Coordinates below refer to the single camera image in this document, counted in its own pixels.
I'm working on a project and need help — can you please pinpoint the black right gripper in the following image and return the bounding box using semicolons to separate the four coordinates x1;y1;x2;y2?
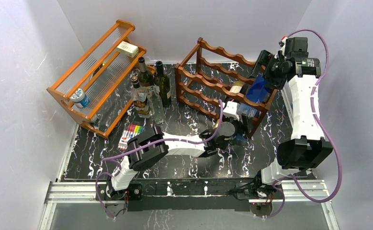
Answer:
246;50;286;90

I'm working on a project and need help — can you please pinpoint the clear bottle blue label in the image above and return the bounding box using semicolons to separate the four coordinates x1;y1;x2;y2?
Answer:
237;73;269;118

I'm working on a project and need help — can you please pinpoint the clear glass bottle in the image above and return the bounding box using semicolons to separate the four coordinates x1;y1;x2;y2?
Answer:
148;86;165;125

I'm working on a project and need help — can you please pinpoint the dark green wine bottle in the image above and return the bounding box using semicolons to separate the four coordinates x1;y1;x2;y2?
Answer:
154;60;171;108

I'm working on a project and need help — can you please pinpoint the green wine bottle brown label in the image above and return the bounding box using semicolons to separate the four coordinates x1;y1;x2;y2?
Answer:
138;57;154;88

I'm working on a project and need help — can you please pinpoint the dark bottle gold foil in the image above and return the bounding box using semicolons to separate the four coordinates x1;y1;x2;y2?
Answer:
225;80;248;103

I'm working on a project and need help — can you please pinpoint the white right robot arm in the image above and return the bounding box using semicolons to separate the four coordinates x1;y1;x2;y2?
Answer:
229;37;333;199

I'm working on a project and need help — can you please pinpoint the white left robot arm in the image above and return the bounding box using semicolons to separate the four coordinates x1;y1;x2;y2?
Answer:
105;117;245;200

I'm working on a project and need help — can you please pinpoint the dark wooden wine rack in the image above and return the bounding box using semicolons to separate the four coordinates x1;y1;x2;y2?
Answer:
174;37;277;138

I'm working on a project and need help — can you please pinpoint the orange wooden shelf rack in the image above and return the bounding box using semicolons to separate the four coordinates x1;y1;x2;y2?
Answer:
47;20;147;138

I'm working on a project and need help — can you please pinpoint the colourful marker pen pack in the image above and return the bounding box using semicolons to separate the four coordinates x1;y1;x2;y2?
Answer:
118;124;145;150

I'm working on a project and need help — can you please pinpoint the cream cardboard box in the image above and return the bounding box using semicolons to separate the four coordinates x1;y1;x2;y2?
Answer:
116;41;138;58

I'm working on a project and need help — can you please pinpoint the blue white tin can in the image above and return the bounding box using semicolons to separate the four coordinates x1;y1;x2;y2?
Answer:
70;88;90;109

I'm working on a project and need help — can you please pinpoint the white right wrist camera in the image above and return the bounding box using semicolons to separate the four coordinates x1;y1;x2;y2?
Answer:
278;36;288;56

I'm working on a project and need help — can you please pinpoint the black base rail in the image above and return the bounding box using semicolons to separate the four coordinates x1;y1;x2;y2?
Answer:
95;178;275;217

